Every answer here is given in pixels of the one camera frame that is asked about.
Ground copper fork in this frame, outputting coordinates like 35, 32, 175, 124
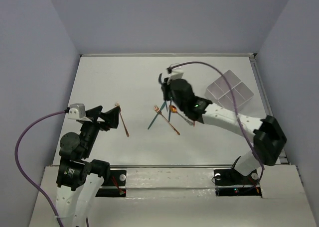
115, 102, 130, 137
154, 105, 180, 135

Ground copper bowl silver spoon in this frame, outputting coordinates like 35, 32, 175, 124
169, 105, 195, 126

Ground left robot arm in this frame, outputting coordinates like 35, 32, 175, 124
55, 104, 121, 227

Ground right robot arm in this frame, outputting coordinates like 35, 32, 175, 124
158, 74, 287, 183

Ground dark blue plastic knife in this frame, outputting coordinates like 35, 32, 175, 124
168, 98, 172, 122

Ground teal plastic knife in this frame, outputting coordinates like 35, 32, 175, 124
147, 101, 166, 130

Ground white divided utensil container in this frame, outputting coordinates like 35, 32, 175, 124
204, 70, 254, 111

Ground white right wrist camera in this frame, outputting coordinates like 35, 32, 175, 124
164, 66, 184, 84

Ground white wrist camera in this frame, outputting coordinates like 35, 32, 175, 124
67, 104, 87, 120
164, 66, 184, 84

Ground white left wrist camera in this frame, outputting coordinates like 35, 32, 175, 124
67, 104, 87, 120

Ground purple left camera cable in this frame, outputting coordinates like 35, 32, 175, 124
15, 108, 70, 227

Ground purple camera cable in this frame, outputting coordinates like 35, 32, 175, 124
15, 108, 70, 227
171, 61, 265, 188

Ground aluminium table rail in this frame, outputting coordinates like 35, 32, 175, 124
111, 164, 232, 169

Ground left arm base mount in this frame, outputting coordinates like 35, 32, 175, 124
96, 169, 127, 198

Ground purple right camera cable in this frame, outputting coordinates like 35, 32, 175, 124
171, 61, 265, 188

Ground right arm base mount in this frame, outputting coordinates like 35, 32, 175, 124
211, 169, 262, 197

